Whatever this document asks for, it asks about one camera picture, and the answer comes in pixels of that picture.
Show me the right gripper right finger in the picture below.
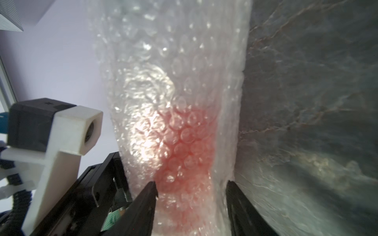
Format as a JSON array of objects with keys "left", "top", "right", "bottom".
[{"left": 225, "top": 181, "right": 278, "bottom": 236}]

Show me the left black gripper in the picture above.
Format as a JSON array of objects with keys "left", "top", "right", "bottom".
[{"left": 32, "top": 152, "right": 132, "bottom": 236}]

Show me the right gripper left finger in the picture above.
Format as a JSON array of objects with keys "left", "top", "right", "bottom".
[{"left": 101, "top": 182, "right": 158, "bottom": 236}]

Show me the red plastic wine glass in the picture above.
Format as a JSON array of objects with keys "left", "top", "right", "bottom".
[{"left": 128, "top": 109, "right": 218, "bottom": 236}]

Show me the clear bubble wrap sheet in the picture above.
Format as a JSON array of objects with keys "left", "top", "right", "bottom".
[{"left": 86, "top": 1, "right": 253, "bottom": 236}]

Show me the small white mesh basket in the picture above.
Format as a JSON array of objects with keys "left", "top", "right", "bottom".
[{"left": 0, "top": 0, "right": 24, "bottom": 32}]

